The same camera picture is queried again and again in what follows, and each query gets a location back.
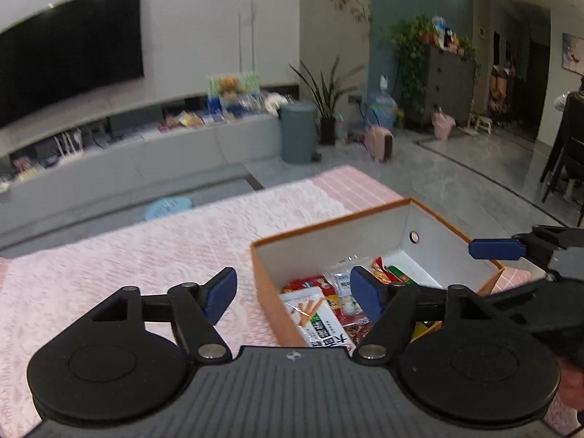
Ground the red clear braised meat pack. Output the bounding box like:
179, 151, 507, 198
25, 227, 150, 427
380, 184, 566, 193
387, 265, 416, 285

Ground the red noodle snack bag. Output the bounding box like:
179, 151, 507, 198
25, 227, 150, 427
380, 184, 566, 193
281, 275, 335, 296

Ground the white spicy strip packet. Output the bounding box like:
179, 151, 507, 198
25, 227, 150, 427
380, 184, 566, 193
279, 287, 356, 355

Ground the red MiMi shrimp stick bag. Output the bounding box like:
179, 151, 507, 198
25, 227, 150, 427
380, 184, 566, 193
370, 257, 394, 285

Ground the clear yogurt hawthorn ball pack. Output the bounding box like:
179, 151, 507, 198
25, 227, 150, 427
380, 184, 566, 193
328, 264, 363, 316

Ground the person right hand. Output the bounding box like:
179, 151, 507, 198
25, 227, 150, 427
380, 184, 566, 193
557, 358, 584, 411

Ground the orange cardboard box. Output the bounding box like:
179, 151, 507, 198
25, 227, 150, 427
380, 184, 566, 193
250, 198, 504, 347

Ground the dark dining chair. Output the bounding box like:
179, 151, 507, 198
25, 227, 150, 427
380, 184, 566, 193
541, 91, 583, 203

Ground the blue round floor stool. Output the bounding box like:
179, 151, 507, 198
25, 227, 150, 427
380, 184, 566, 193
145, 197, 193, 222

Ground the pink bucket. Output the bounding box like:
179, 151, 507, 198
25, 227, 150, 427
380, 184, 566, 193
431, 107, 456, 141

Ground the white lace tablecloth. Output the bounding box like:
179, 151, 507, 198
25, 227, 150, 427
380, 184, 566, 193
0, 164, 405, 438

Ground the pink space heater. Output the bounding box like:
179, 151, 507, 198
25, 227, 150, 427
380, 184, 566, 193
364, 124, 393, 162

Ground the dark grey drawer cabinet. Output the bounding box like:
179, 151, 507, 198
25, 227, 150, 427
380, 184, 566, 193
424, 46, 475, 124

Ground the grey TV console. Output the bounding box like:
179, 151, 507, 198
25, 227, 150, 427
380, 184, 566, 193
0, 112, 283, 238

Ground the blue water jug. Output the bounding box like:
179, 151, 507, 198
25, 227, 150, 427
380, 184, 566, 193
365, 75, 398, 131

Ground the white wifi router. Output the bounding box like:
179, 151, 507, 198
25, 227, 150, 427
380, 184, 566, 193
53, 128, 84, 165

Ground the grey trash bin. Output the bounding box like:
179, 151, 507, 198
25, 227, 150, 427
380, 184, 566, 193
280, 102, 318, 164

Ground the potted snake plant right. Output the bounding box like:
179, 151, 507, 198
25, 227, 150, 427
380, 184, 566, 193
289, 55, 365, 146

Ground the brown teddy bear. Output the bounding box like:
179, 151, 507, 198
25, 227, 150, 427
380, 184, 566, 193
218, 76, 239, 99

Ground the green ivy plant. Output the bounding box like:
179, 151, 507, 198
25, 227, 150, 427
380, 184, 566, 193
389, 14, 437, 115

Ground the black wall television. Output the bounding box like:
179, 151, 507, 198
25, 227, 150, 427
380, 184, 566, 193
1, 0, 145, 127

